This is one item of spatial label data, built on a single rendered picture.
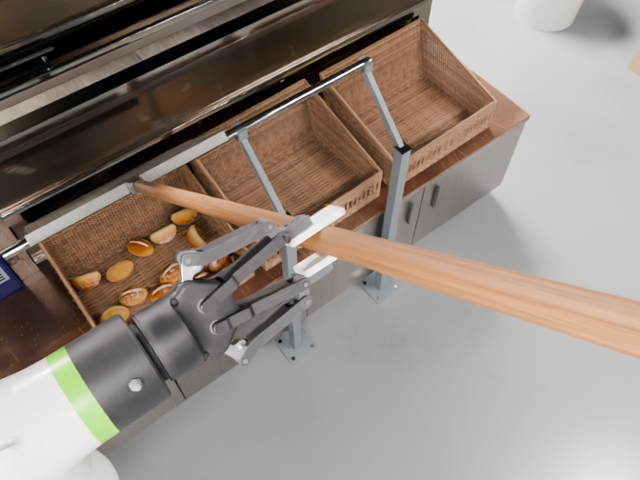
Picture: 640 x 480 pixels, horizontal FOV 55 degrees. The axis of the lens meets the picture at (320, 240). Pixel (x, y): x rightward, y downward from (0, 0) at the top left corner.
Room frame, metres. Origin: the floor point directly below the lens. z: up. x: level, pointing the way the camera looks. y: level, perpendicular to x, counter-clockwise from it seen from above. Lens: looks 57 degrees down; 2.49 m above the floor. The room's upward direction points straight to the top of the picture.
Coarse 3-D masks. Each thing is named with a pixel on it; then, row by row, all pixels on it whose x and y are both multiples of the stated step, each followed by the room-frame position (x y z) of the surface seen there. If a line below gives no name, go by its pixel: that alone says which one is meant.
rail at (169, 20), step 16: (208, 0) 1.48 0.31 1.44; (224, 0) 1.51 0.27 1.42; (176, 16) 1.42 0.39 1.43; (144, 32) 1.36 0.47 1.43; (96, 48) 1.29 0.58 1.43; (112, 48) 1.30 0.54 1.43; (64, 64) 1.22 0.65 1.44; (80, 64) 1.24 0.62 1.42; (32, 80) 1.17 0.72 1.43; (0, 96) 1.12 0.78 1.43
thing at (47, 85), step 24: (144, 0) 1.56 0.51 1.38; (168, 0) 1.54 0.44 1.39; (192, 0) 1.53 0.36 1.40; (240, 0) 1.53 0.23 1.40; (96, 24) 1.45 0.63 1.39; (120, 24) 1.43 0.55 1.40; (144, 24) 1.42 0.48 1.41; (192, 24) 1.44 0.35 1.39; (72, 48) 1.33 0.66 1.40; (120, 48) 1.31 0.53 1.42; (24, 72) 1.23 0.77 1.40; (72, 72) 1.22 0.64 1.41; (24, 96) 1.14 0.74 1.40
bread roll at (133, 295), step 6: (132, 288) 1.01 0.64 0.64; (138, 288) 1.01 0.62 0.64; (144, 288) 1.02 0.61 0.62; (120, 294) 0.99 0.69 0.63; (126, 294) 0.99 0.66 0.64; (132, 294) 0.99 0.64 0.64; (138, 294) 0.99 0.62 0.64; (144, 294) 1.00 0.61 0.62; (120, 300) 0.98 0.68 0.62; (126, 300) 0.97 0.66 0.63; (132, 300) 0.97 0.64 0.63; (138, 300) 0.98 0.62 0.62
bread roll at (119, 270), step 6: (114, 264) 1.10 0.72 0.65; (120, 264) 1.10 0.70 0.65; (126, 264) 1.11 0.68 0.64; (132, 264) 1.12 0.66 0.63; (108, 270) 1.08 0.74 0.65; (114, 270) 1.08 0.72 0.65; (120, 270) 1.08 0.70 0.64; (126, 270) 1.09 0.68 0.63; (108, 276) 1.06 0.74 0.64; (114, 276) 1.06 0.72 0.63; (120, 276) 1.07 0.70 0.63; (126, 276) 1.07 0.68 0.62
